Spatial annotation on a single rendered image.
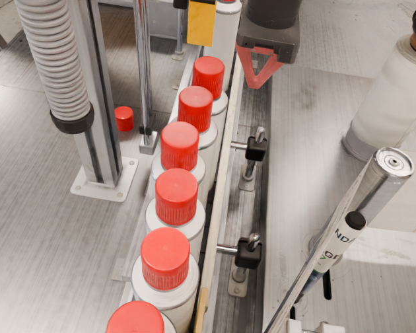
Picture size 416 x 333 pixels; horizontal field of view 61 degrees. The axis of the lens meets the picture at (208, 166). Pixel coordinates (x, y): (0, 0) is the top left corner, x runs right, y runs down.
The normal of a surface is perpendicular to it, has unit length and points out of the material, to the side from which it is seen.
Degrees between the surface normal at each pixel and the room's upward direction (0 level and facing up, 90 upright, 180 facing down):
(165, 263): 2
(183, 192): 2
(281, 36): 1
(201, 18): 90
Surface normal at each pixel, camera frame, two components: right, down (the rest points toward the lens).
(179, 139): 0.09, -0.66
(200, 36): -0.14, 0.76
